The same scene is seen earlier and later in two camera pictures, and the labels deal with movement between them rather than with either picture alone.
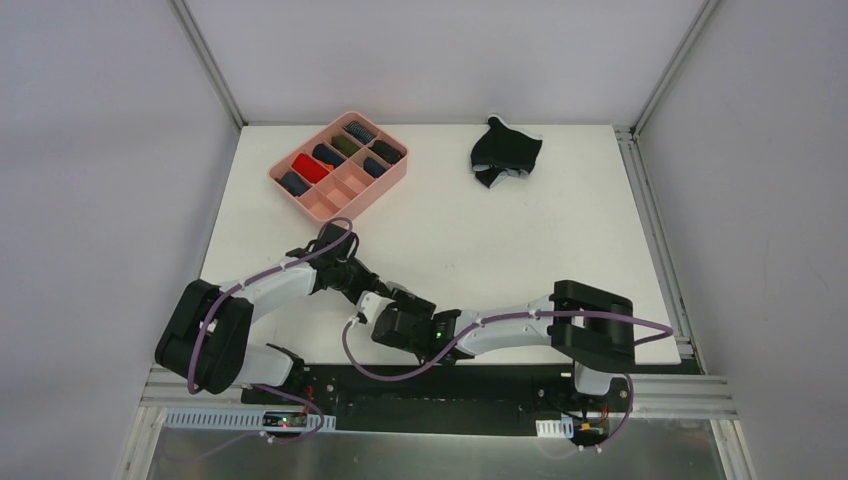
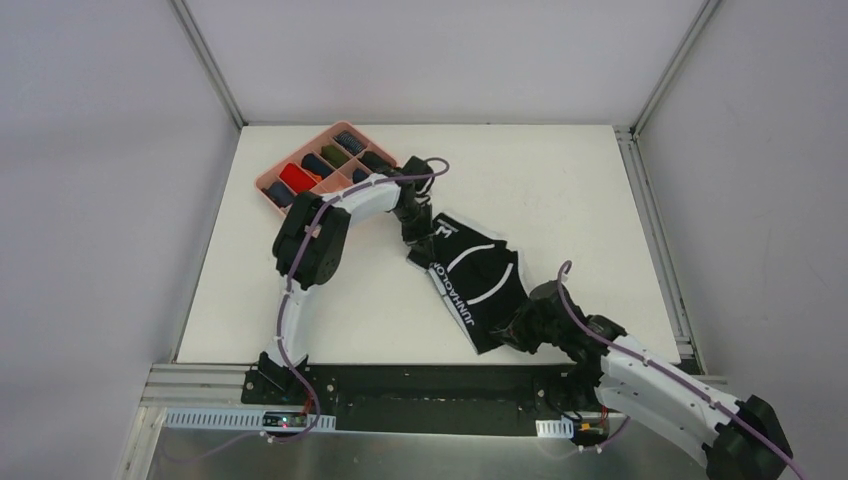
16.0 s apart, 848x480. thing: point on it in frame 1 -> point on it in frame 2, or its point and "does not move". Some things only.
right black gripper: x=395 y=324 -> x=519 y=325
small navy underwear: x=372 y=167 -> x=358 y=175
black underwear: x=501 y=150 -> x=478 y=276
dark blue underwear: x=293 y=183 -> x=281 y=194
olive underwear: x=343 y=144 -> x=334 y=155
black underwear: x=389 y=153 -> x=375 y=162
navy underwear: x=327 y=155 -> x=313 y=162
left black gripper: x=382 y=288 -> x=419 y=244
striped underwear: x=357 y=131 -> x=350 y=142
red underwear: x=308 y=169 -> x=295 y=178
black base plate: x=476 y=400 does not move
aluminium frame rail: x=168 y=388 does not move
